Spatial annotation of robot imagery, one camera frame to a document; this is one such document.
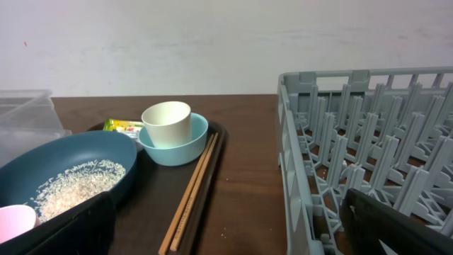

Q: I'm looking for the cream white cup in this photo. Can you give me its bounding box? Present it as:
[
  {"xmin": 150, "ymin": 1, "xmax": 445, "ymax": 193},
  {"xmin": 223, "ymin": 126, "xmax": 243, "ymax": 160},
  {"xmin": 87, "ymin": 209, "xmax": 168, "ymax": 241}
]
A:
[{"xmin": 142, "ymin": 101, "xmax": 192, "ymax": 148}]

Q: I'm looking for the dark brown serving tray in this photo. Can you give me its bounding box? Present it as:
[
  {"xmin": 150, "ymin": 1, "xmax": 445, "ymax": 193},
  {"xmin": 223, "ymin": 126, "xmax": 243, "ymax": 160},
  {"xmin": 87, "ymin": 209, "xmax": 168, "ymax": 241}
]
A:
[{"xmin": 108, "ymin": 121, "xmax": 228, "ymax": 255}]

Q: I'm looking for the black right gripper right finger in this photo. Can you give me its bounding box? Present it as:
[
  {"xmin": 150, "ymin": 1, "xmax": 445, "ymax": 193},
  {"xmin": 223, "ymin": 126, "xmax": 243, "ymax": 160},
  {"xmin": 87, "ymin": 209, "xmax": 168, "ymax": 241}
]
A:
[{"xmin": 340, "ymin": 188, "xmax": 452, "ymax": 255}]

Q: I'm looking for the yellow green snack wrapper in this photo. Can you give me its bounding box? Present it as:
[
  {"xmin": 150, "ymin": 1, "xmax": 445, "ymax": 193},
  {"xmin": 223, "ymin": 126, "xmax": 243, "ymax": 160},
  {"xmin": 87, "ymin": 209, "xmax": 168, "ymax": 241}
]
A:
[{"xmin": 103, "ymin": 119, "xmax": 144, "ymax": 140}]

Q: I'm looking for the pink cup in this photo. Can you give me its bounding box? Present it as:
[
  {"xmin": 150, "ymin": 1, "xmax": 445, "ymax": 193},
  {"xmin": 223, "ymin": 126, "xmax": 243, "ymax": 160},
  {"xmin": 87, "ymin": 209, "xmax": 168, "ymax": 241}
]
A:
[{"xmin": 0, "ymin": 205, "xmax": 41, "ymax": 243}]

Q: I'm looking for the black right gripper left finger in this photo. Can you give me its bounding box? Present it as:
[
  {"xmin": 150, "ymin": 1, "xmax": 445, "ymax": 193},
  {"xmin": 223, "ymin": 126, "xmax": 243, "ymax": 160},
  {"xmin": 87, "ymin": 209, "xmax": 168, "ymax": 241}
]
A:
[{"xmin": 1, "ymin": 192, "xmax": 116, "ymax": 255}]

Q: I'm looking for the clear plastic bin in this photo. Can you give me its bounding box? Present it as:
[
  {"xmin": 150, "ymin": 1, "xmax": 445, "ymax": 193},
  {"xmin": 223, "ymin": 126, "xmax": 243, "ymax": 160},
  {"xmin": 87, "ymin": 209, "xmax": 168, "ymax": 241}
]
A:
[{"xmin": 1, "ymin": 89, "xmax": 71, "ymax": 166}]

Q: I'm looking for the pile of white rice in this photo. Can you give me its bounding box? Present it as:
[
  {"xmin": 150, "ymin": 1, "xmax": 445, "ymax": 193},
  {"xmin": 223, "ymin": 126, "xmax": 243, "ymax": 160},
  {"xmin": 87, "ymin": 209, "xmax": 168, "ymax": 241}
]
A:
[{"xmin": 30, "ymin": 159, "xmax": 126, "ymax": 223}]

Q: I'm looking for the wooden chopstick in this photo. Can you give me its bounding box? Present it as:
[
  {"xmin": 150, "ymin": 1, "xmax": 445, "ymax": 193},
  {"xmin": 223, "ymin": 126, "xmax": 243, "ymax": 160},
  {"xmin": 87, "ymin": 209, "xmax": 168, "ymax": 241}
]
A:
[
  {"xmin": 170, "ymin": 133, "xmax": 218, "ymax": 251},
  {"xmin": 159, "ymin": 135, "xmax": 217, "ymax": 255}
]

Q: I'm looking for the light blue bowl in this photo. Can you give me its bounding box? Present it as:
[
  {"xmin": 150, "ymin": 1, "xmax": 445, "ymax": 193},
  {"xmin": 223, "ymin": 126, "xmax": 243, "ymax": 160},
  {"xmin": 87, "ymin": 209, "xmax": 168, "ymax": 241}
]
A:
[{"xmin": 138, "ymin": 113, "xmax": 209, "ymax": 166}]

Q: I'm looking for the dark blue plate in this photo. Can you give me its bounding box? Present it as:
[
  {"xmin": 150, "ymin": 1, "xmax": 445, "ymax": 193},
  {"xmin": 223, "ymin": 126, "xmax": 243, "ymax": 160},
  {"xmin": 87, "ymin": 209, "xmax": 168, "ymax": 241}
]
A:
[{"xmin": 1, "ymin": 131, "xmax": 137, "ymax": 209}]

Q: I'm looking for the grey dishwasher rack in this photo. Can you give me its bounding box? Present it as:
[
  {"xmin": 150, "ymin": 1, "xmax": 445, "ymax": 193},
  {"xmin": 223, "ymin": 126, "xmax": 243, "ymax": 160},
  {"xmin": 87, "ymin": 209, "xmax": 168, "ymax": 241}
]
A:
[{"xmin": 276, "ymin": 67, "xmax": 452, "ymax": 254}]

